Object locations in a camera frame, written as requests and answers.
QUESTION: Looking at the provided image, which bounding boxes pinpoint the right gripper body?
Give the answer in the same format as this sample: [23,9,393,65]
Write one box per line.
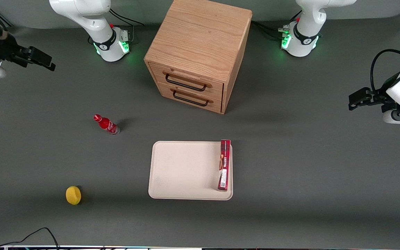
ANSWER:
[0,30,23,65]

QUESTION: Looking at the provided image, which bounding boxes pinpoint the red coke bottle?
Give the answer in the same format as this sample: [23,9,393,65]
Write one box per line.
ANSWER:
[93,114,120,135]

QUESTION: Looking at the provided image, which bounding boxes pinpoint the beige plastic tray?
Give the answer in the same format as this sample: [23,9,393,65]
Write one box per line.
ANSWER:
[148,141,234,201]

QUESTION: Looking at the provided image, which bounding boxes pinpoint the yellow lemon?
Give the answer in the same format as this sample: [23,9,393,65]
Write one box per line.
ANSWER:
[66,186,82,205]

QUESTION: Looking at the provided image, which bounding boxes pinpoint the red snack box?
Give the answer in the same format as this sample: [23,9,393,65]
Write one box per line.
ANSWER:
[217,140,231,191]

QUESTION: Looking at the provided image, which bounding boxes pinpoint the wooden two-drawer cabinet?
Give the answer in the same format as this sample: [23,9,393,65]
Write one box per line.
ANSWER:
[144,0,253,115]

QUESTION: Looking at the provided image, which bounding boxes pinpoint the black left arm wrist cable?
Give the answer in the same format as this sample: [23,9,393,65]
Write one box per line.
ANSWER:
[370,49,400,93]

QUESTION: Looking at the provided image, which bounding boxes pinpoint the black right base cables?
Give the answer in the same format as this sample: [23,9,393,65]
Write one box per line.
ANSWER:
[109,9,145,44]

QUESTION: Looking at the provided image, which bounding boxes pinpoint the black base cables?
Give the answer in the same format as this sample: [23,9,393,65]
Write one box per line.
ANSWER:
[109,9,145,44]
[251,10,303,41]

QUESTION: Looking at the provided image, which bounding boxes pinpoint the black left base cables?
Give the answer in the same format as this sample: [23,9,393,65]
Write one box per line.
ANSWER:
[251,10,303,41]

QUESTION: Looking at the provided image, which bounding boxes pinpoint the long black drawer handle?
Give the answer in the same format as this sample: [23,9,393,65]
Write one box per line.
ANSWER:
[162,71,212,92]

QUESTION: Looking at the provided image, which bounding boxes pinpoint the short black drawer handle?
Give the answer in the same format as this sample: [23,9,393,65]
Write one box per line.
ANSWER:
[170,89,214,107]

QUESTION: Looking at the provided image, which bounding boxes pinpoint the thin black table cable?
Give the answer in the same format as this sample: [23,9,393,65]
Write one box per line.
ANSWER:
[0,227,60,250]

